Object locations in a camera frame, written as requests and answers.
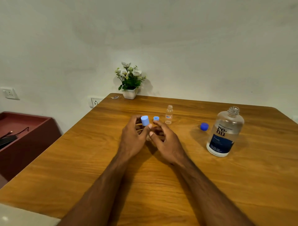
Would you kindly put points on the person's left hand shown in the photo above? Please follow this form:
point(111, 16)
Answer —
point(130, 142)

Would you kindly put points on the person's right hand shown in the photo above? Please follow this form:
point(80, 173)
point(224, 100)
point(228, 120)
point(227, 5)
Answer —
point(170, 146)

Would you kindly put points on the person's left thumb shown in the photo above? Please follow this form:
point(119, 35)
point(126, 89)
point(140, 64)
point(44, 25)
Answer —
point(145, 133)

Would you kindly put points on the person's right thumb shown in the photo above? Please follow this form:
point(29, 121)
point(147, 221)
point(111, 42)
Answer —
point(155, 139)

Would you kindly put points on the small bottle with light blue cap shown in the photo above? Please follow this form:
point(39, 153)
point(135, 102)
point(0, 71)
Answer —
point(145, 120)

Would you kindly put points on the person's right forearm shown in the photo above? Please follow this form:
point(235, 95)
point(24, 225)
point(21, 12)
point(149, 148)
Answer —
point(207, 195)

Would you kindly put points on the person's left forearm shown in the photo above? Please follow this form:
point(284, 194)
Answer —
point(104, 193)

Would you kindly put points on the small light blue bottle cap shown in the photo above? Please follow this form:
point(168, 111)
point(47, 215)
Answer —
point(156, 118)

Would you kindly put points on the small clear labelled bottle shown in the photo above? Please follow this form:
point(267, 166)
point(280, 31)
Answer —
point(169, 115)

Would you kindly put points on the dark blue bottle cap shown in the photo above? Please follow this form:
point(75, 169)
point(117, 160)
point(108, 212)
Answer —
point(204, 126)

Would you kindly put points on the white potted artificial flowers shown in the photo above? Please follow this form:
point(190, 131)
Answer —
point(129, 81)

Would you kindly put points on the large clear solution bottle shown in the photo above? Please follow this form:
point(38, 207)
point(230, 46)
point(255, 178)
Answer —
point(224, 134)

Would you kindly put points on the dark red cabinet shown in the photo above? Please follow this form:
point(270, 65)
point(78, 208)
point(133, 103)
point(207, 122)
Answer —
point(25, 142)

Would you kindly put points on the white wall socket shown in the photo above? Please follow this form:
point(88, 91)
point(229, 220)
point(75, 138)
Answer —
point(95, 102)
point(9, 93)

